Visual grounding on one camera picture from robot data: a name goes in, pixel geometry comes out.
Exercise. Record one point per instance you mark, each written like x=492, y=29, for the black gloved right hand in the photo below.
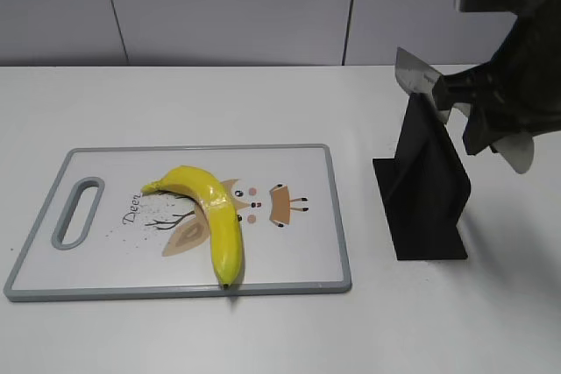
x=516, y=91

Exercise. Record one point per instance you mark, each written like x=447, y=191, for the cleaver knife with white handle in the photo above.
x=416, y=76

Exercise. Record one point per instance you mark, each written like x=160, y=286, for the yellow plastic banana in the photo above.
x=219, y=211

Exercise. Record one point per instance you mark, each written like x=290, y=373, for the black knife stand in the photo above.
x=424, y=188

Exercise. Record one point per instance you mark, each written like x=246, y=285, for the white grey-rimmed cutting board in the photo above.
x=97, y=237

